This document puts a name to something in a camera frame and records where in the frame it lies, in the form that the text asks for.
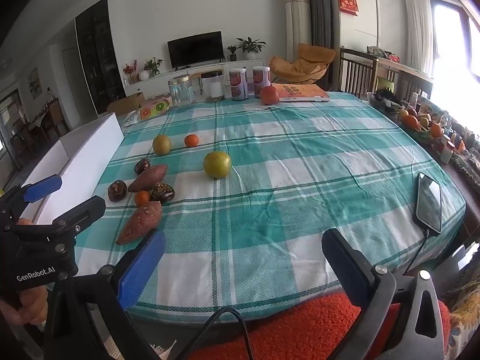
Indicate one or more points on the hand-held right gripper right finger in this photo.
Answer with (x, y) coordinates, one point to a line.
(345, 270)

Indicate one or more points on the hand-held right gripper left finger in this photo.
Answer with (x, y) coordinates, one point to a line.
(142, 270)

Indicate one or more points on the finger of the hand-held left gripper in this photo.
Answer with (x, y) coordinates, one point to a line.
(86, 210)
(41, 189)

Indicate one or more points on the dark brown chestnut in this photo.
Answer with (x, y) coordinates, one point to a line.
(142, 166)
(117, 191)
(162, 192)

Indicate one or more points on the reddish sweet potato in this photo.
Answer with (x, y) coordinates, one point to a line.
(148, 179)
(138, 223)

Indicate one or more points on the orange tangerine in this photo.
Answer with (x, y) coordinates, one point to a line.
(142, 198)
(191, 141)

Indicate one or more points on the large green-yellow orange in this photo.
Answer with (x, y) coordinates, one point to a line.
(216, 165)

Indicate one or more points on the red round fruit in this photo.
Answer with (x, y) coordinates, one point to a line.
(269, 95)

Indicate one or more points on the person's left hand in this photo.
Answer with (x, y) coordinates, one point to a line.
(26, 307)

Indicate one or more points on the white open box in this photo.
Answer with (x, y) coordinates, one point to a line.
(82, 153)

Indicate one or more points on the red fluffy cloth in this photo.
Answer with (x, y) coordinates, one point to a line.
(292, 330)

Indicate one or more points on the small green-yellow orange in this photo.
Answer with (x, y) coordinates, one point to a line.
(162, 145)

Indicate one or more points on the teal white checked tablecloth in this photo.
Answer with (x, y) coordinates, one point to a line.
(300, 180)

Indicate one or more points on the black smartphone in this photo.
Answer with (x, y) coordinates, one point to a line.
(428, 204)

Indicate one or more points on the brown cardboard box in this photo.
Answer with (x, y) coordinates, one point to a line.
(127, 104)

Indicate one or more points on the fruit printed packet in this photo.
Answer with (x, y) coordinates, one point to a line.
(153, 108)

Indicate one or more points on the yellow floral cloth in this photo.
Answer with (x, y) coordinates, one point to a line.
(465, 315)

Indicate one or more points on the black glass cabinet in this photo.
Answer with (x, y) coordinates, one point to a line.
(99, 56)

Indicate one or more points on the white round vase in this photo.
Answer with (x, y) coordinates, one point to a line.
(144, 75)

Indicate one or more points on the red flowers in vase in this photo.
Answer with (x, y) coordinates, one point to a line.
(130, 70)

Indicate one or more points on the white television cabinet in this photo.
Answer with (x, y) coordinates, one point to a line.
(157, 80)

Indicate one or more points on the glass jar with gold lid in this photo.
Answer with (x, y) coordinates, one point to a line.
(179, 92)

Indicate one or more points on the leafy green potted plant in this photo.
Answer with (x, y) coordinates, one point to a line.
(153, 65)

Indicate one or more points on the basket of fruit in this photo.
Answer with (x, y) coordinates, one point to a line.
(416, 125)

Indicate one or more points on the row of small bottles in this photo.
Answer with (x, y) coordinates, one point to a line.
(452, 146)

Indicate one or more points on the clear canister with black lid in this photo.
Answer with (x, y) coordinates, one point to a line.
(212, 87)

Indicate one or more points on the orange book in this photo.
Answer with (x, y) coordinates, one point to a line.
(302, 92)

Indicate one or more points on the black television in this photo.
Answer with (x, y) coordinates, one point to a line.
(195, 49)

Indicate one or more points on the white red printed can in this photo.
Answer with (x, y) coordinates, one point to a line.
(238, 84)
(261, 81)

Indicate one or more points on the dark wooden chair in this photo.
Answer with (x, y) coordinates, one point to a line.
(358, 71)

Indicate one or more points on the orange beanbag chair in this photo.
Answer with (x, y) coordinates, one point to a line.
(303, 65)

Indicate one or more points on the small green potted plant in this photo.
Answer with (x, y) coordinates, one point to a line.
(232, 53)

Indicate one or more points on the large green potted plant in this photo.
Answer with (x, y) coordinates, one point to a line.
(250, 47)

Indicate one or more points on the white standing air conditioner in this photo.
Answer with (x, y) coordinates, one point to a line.
(297, 22)

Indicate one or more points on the white curtain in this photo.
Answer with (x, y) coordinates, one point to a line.
(418, 26)

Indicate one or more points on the grey curtain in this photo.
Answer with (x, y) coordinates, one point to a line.
(318, 7)

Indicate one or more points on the framed wall picture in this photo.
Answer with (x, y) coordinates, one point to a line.
(34, 84)

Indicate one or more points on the red wall hanging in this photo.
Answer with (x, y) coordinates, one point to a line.
(348, 0)

